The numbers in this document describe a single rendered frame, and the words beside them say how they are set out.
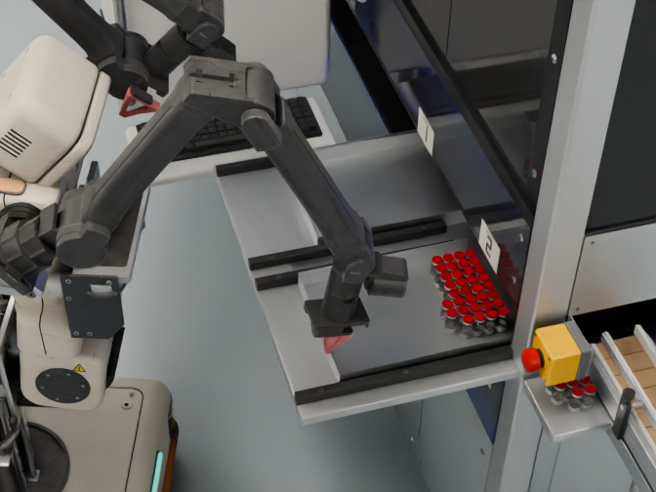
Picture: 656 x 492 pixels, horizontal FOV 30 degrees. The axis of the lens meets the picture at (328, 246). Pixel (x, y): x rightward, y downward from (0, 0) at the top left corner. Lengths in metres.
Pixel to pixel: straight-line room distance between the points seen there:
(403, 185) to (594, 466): 0.68
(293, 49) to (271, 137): 1.15
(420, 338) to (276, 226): 0.40
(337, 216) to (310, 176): 0.10
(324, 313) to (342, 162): 0.58
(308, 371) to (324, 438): 1.02
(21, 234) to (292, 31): 1.07
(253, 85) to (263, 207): 0.81
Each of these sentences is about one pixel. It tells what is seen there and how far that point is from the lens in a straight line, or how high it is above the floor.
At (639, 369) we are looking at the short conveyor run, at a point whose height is 0.93.
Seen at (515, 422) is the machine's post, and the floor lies 0.75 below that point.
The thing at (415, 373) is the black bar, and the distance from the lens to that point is 2.15.
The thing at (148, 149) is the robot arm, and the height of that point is 1.43.
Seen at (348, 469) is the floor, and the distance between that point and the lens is 3.13.
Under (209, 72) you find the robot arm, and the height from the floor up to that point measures 1.55.
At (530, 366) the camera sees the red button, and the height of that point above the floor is 1.00.
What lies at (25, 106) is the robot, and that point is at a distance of 1.96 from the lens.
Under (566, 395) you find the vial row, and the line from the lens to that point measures 2.17.
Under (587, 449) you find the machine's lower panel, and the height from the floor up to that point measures 0.60.
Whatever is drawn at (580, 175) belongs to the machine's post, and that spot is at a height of 1.34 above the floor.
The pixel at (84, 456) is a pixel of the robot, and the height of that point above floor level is 0.28.
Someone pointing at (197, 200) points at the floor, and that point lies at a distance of 3.82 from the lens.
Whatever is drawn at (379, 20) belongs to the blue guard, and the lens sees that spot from 2.65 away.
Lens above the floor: 2.54
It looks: 44 degrees down
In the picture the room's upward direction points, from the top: 1 degrees clockwise
